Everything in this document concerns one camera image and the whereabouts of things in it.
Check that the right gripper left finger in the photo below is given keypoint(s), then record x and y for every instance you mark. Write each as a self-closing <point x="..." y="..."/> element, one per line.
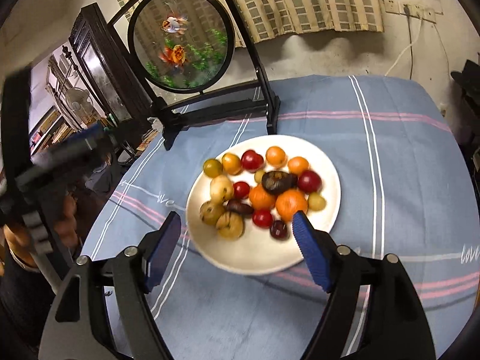
<point x="77" y="326"/>

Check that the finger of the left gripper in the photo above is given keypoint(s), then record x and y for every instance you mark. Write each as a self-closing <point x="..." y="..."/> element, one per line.
<point x="87" y="145"/>

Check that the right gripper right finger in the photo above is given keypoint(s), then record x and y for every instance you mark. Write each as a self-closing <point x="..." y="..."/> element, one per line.
<point x="395" y="324"/>

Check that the small tan longan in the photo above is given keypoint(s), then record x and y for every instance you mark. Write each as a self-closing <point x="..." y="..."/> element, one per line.
<point x="316" y="202"/>

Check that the dark cherry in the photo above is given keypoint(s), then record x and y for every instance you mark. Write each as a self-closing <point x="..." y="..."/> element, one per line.
<point x="278" y="230"/>

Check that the pale round fruit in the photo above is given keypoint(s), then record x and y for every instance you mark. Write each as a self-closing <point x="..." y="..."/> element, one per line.
<point x="221" y="189"/>

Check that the big orange fruit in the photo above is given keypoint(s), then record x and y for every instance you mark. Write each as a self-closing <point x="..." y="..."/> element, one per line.
<point x="289" y="202"/>

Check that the small red tomato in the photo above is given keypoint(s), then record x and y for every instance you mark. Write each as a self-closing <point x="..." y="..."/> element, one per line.
<point x="241" y="190"/>

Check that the dark mangosteen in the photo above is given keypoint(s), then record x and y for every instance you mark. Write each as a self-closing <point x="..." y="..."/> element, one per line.
<point x="278" y="182"/>
<point x="239" y="207"/>

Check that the large red plum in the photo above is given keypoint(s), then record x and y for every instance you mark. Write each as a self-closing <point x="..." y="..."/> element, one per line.
<point x="252" y="161"/>

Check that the mandarin orange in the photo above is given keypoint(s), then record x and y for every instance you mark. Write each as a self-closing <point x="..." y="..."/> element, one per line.
<point x="261" y="199"/>

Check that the orange persimmon fruit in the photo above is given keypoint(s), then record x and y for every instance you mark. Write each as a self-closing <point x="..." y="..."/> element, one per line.
<point x="276" y="157"/>

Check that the large red apple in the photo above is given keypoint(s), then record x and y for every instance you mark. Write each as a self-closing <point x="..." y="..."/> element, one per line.
<point x="309" y="182"/>

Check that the red cherry tomato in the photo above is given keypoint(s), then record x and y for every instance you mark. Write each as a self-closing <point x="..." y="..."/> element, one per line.
<point x="262" y="218"/>

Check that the dark wooden cabinet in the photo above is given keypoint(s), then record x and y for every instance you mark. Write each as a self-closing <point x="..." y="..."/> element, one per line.
<point x="101" y="55"/>

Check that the goldfish round screen ornament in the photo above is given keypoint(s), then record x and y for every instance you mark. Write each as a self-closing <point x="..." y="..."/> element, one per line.
<point x="178" y="50"/>

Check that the white oval plate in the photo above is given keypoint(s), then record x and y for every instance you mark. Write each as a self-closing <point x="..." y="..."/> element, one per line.
<point x="256" y="252"/>

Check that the orange tomato left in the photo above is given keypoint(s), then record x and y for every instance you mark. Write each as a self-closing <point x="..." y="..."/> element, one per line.
<point x="231" y="163"/>

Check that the blue striped tablecloth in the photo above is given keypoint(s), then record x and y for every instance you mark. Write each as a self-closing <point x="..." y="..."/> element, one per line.
<point x="405" y="190"/>

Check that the small mandarin on plate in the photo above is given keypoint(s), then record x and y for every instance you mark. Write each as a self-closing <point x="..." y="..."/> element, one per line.
<point x="298" y="165"/>

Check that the small yellow fruit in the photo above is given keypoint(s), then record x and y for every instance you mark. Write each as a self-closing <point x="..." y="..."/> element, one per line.
<point x="259" y="175"/>

